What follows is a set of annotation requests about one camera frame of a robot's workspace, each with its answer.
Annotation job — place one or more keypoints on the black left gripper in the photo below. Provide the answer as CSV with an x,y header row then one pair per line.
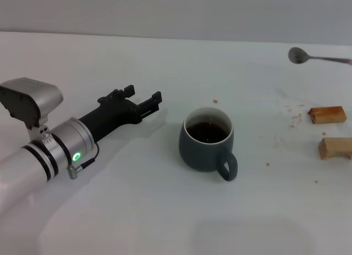
x,y
110,116

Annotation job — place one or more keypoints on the grey cup with coffee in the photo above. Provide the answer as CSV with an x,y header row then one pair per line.
x,y
198,156

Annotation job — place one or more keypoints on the coffee stained wooden block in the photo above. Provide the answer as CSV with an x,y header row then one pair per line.
x,y
328,115

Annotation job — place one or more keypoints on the plain wooden block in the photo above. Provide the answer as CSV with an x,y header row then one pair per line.
x,y
332,147

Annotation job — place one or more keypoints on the silver grey wrist camera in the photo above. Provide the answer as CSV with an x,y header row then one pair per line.
x,y
22,101

